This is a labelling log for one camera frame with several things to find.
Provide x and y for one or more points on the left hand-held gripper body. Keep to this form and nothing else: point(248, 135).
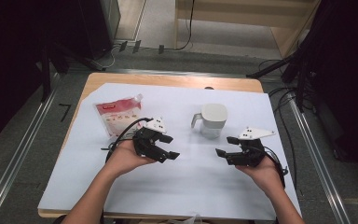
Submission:
point(144, 143)

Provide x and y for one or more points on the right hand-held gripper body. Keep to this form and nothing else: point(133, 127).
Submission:
point(248, 154)

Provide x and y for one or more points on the white lidded pitcher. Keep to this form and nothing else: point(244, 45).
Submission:
point(213, 119)

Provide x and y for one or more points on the red white spouted pouch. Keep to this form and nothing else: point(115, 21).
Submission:
point(118, 115)

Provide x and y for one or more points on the person's right hand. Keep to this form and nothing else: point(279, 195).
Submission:
point(264, 174)

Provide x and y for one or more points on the person's left hand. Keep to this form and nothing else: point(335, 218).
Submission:
point(121, 158)

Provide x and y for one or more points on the white paper sheet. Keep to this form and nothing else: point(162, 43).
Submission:
point(183, 186)

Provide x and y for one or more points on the dark table grommet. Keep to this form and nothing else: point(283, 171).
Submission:
point(209, 88)

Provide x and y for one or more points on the wooden table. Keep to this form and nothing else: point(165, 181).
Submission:
point(230, 82)

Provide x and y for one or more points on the black metal stand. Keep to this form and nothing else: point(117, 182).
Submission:
point(270, 67)
point(45, 77)

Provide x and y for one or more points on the black curtain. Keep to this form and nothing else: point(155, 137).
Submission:
point(9, 62)
point(354, 93)

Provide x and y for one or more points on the light wooden bench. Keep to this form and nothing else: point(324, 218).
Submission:
point(245, 18)

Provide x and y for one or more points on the black cabinet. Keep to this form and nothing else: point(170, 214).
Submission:
point(96, 28)

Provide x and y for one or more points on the metal floor rail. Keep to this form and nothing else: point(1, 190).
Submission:
point(318, 161)
point(25, 146)
point(230, 74)

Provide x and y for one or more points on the black floor bracket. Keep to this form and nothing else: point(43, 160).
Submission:
point(161, 49)
point(123, 46)
point(136, 46)

